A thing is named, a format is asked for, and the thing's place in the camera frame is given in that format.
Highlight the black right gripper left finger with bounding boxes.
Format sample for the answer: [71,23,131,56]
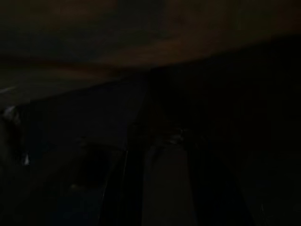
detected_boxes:
[96,138,144,226]

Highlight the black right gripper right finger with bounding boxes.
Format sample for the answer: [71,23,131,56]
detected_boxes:
[174,129,254,226]

